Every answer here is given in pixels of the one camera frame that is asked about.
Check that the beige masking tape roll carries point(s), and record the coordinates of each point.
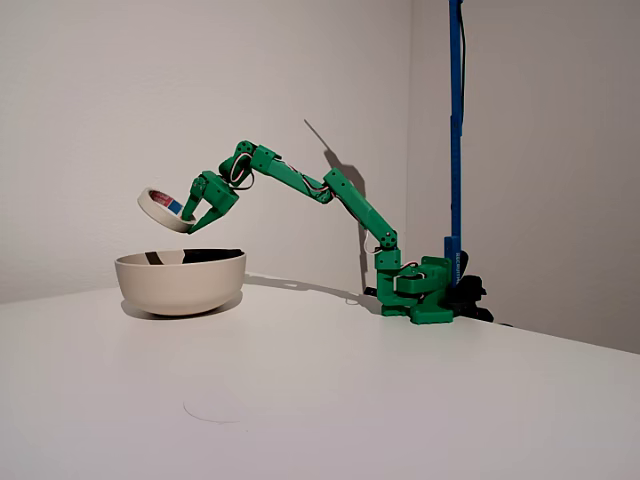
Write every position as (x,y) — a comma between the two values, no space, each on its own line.
(155,207)

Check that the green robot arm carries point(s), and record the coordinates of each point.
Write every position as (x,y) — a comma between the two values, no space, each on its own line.
(350,197)

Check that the black cloth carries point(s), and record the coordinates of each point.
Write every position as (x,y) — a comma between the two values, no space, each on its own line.
(215,254)

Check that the beige bowl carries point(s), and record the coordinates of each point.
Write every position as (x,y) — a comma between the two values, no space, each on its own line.
(175,290)

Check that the black base clamp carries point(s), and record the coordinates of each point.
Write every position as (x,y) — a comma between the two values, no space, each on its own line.
(372,290)

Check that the blue pole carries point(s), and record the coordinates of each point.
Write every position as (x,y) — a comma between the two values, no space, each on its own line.
(456,150)

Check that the black pole clamp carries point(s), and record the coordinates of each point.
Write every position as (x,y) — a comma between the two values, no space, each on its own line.
(472,292)

